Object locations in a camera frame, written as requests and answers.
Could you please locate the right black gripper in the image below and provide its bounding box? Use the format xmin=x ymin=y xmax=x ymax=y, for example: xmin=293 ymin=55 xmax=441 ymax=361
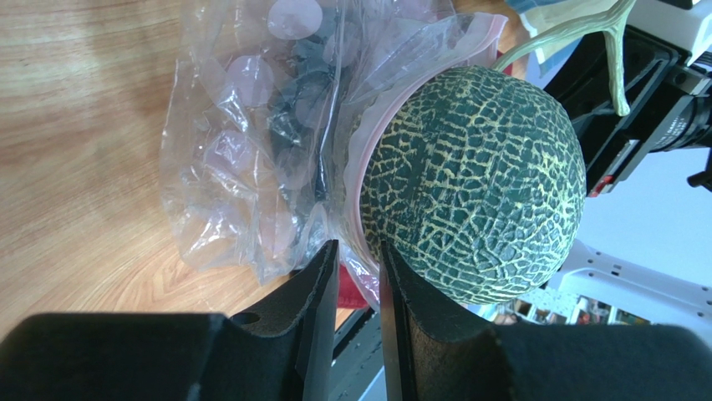
xmin=545 ymin=27 xmax=711 ymax=196

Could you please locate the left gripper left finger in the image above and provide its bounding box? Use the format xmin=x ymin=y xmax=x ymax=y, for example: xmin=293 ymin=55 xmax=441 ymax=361
xmin=1 ymin=240 xmax=339 ymax=400

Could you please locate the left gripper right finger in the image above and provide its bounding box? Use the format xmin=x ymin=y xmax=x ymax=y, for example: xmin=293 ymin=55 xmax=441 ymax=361
xmin=379 ymin=242 xmax=711 ymax=400

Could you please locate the green netted toy melon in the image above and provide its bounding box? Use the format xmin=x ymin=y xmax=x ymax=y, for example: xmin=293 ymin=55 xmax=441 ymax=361
xmin=359 ymin=0 xmax=637 ymax=306

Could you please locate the clear zip top bag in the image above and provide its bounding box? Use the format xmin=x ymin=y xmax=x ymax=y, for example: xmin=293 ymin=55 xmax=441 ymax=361
xmin=160 ymin=1 xmax=508 ymax=306

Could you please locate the red folded cloth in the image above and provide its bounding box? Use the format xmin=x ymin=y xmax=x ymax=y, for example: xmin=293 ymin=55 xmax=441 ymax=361
xmin=337 ymin=265 xmax=369 ymax=310

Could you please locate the aluminium frame rail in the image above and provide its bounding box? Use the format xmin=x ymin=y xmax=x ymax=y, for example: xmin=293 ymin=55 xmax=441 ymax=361
xmin=328 ymin=308 xmax=386 ymax=400

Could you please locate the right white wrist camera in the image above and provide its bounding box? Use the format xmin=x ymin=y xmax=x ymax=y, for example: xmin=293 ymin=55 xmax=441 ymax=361
xmin=628 ymin=0 xmax=711 ymax=56

